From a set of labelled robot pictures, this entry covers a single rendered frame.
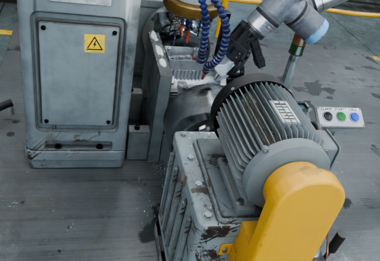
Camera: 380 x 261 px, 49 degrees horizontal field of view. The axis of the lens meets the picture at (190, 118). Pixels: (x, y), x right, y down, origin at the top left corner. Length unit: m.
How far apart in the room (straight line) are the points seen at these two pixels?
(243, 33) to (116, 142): 0.52
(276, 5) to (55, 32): 0.63
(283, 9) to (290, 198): 0.74
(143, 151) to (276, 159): 0.77
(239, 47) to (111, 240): 0.68
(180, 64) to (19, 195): 0.62
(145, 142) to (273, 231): 0.76
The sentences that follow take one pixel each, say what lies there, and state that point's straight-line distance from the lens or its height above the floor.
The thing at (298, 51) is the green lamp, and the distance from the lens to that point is 1.87.
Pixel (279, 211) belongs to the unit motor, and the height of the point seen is 1.29.
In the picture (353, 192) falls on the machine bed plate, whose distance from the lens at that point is 1.61.
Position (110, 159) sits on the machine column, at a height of 0.85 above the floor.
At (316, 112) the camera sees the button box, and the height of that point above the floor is 1.07.
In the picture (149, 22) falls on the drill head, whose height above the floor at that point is 1.10.
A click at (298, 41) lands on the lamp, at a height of 1.09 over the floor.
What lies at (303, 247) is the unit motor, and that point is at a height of 1.19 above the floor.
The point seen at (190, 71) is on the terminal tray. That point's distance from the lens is 1.37.
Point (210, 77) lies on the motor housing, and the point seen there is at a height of 1.08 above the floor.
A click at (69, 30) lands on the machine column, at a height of 1.28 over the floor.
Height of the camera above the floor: 1.75
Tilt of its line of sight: 35 degrees down
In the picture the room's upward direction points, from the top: 12 degrees clockwise
